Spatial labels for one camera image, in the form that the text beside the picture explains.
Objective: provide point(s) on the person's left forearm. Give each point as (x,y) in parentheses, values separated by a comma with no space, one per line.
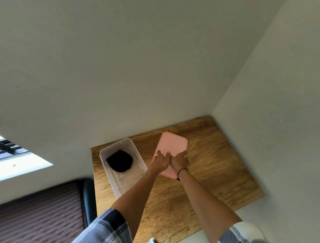
(140,194)

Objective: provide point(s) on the person's right fingers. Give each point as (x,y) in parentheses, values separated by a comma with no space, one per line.
(182,155)

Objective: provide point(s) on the person's right forearm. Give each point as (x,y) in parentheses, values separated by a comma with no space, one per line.
(203,200)

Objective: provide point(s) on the black wrist band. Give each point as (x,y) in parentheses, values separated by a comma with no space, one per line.
(182,170)

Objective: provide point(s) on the dark teal chair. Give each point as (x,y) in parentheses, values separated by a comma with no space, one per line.
(89,200)

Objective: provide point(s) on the person's left hand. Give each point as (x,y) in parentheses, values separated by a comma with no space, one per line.
(160,164)

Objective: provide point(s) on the white round object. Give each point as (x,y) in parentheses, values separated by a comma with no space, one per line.
(251,229)

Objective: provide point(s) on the pink plastic container lid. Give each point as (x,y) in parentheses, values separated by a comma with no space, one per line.
(171,145)

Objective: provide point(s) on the person's left fingers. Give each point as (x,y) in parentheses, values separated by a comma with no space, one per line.
(163,155)

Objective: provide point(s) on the person's right hand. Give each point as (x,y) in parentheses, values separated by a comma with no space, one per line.
(178,162)

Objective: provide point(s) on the clear plastic storage container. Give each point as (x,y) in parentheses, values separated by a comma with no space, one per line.
(117,180)

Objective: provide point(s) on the black folded cloth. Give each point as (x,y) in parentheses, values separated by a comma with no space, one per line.
(120,161)

